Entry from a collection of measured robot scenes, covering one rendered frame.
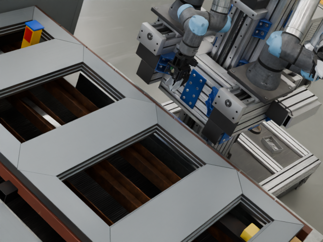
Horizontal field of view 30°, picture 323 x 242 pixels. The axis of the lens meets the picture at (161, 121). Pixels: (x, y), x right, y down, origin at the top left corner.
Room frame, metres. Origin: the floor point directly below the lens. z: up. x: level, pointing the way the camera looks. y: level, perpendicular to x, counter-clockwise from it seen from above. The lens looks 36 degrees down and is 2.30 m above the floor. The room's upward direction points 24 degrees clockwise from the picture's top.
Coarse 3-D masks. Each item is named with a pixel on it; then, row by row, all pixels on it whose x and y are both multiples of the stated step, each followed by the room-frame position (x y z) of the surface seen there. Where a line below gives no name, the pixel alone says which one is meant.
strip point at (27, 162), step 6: (24, 150) 1.51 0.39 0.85; (24, 156) 1.48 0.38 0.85; (30, 156) 1.49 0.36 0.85; (18, 162) 1.44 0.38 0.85; (24, 162) 1.45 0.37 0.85; (30, 162) 1.47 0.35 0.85; (36, 162) 1.48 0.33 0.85; (18, 168) 1.42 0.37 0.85; (24, 168) 1.43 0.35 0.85; (30, 168) 1.44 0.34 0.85; (36, 168) 1.45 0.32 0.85; (42, 168) 1.46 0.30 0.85; (48, 174) 1.45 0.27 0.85
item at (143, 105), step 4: (132, 100) 2.04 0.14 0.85; (136, 100) 2.05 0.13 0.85; (140, 100) 2.06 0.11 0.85; (136, 104) 2.02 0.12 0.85; (140, 104) 2.04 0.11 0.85; (144, 104) 2.05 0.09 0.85; (148, 104) 2.06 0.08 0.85; (140, 108) 2.01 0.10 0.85; (144, 108) 2.02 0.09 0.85; (148, 108) 2.03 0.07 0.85; (152, 108) 2.05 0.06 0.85; (148, 112) 2.00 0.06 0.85; (152, 112) 2.02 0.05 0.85; (156, 112) 2.03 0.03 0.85; (152, 116) 1.99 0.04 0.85; (156, 116) 2.00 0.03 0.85; (156, 120) 1.98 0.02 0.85
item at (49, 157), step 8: (24, 144) 1.53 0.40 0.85; (32, 144) 1.55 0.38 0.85; (40, 144) 1.57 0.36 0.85; (32, 152) 1.51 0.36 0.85; (40, 152) 1.53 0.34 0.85; (48, 152) 1.55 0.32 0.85; (56, 152) 1.56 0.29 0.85; (40, 160) 1.49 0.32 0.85; (48, 160) 1.51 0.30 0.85; (56, 160) 1.53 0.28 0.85; (64, 160) 1.54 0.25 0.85; (48, 168) 1.47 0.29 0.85; (56, 168) 1.49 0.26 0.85; (64, 168) 1.51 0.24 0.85
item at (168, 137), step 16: (0, 32) 2.13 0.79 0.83; (80, 64) 2.14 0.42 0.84; (32, 80) 1.90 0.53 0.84; (48, 80) 1.96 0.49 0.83; (96, 80) 2.10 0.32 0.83; (0, 96) 1.75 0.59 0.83; (112, 96) 2.05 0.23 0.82; (160, 128) 1.95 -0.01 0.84; (128, 144) 1.80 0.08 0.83; (176, 144) 1.91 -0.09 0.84; (0, 160) 1.45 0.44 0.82; (96, 160) 1.64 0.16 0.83; (192, 160) 1.86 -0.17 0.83; (16, 176) 1.41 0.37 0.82; (64, 176) 1.49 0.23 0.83; (32, 192) 1.38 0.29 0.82; (224, 208) 1.67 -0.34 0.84; (256, 208) 1.74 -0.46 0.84; (208, 224) 1.56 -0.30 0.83; (192, 240) 1.47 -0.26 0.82
